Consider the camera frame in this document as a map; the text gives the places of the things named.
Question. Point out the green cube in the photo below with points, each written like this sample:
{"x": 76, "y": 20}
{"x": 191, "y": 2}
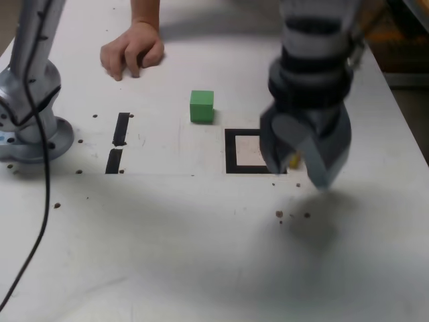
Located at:
{"x": 201, "y": 109}

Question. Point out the yellow cube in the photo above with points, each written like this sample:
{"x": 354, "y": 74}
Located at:
{"x": 294, "y": 161}

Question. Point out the black tape strip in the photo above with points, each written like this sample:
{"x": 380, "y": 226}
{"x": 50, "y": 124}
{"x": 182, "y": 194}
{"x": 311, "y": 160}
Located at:
{"x": 120, "y": 131}

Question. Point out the grey metal rail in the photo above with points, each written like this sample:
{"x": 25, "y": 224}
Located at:
{"x": 409, "y": 80}

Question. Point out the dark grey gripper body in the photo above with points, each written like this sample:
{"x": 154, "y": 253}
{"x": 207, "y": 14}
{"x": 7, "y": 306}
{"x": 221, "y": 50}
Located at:
{"x": 311, "y": 117}

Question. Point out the person's right hand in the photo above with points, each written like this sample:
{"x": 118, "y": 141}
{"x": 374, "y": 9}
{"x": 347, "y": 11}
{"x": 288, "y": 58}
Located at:
{"x": 134, "y": 45}

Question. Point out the person's right forearm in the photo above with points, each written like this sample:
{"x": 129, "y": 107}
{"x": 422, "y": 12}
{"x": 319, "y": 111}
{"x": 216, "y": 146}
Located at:
{"x": 145, "y": 10}

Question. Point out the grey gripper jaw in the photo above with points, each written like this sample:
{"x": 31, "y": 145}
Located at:
{"x": 332, "y": 157}

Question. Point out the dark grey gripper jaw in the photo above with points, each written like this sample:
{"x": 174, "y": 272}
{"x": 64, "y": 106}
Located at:
{"x": 273, "y": 151}

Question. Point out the brown cardboard box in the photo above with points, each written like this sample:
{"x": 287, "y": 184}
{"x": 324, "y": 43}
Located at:
{"x": 402, "y": 43}

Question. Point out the black tape square outline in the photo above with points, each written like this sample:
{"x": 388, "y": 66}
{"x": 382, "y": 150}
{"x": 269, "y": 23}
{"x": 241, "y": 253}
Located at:
{"x": 231, "y": 151}

